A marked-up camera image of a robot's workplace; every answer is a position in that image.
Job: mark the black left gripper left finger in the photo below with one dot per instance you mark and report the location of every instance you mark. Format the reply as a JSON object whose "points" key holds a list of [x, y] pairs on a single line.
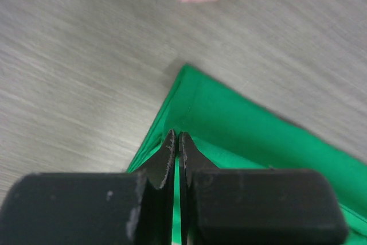
{"points": [[94, 208]]}

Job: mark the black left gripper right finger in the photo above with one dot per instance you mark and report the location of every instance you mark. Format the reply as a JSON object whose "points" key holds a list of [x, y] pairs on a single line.
{"points": [[254, 206]]}

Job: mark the green t-shirt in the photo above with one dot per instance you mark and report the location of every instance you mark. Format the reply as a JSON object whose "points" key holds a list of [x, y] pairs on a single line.
{"points": [[234, 132]]}

